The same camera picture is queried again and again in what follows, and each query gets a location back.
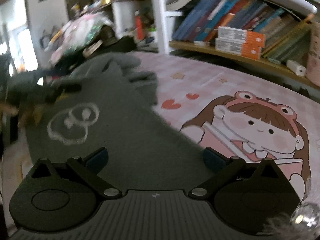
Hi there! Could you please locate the bag of plush clothes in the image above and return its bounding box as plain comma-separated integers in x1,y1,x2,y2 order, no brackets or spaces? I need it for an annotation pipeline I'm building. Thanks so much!
45,12,114,66

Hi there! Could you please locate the orange white box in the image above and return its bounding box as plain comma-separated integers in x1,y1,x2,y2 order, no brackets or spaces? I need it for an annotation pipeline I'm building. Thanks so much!
215,27,266,60

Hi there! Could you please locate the white wooden bookshelf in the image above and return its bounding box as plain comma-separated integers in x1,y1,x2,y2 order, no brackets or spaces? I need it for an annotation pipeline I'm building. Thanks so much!
95,0,319,87

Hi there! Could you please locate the dark grey fleece garment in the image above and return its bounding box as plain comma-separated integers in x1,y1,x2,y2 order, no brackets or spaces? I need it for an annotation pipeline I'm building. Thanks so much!
3,53,213,191

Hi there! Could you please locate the beige webbing strap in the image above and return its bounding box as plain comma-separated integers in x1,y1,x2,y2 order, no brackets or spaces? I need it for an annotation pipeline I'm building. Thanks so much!
82,39,104,58

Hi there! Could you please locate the red glue bottle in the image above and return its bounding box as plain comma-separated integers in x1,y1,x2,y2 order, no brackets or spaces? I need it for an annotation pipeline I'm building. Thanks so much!
135,10,144,40

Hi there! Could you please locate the row of books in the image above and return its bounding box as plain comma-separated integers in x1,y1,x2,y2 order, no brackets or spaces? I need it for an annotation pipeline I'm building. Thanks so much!
170,0,313,64

